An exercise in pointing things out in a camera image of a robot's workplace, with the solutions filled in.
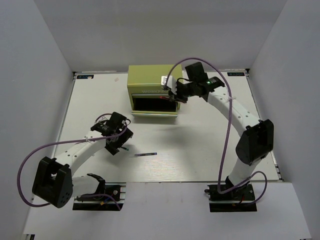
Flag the toolbox drawer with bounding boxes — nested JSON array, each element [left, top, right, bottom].
[[131, 97, 179, 118], [131, 93, 169, 98]]

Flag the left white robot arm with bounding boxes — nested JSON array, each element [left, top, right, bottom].
[[32, 112, 133, 208]]

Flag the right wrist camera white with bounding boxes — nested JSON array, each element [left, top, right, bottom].
[[160, 75, 177, 94]]

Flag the left corner blue label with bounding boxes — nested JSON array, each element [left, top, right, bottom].
[[76, 74, 94, 79]]

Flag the green metal drawer toolbox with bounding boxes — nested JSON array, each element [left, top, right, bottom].
[[127, 64, 173, 110]]

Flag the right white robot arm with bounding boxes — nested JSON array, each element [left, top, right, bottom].
[[160, 62, 274, 200]]

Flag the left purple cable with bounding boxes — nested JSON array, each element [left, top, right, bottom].
[[18, 113, 132, 211]]

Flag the corner blue label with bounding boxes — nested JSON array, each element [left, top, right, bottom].
[[227, 72, 245, 77], [76, 74, 94, 79]]

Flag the right corner blue label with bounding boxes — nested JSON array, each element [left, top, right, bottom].
[[227, 72, 245, 77]]

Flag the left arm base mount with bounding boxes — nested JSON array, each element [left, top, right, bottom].
[[72, 183, 127, 212]]

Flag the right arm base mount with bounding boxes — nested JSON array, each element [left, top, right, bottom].
[[204, 183, 257, 213]]

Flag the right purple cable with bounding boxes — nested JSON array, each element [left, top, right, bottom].
[[163, 57, 267, 205]]

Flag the purple cable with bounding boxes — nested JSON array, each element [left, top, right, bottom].
[[163, 57, 267, 205], [18, 113, 132, 211]]

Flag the purple tip pen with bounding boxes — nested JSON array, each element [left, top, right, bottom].
[[134, 152, 157, 157]]

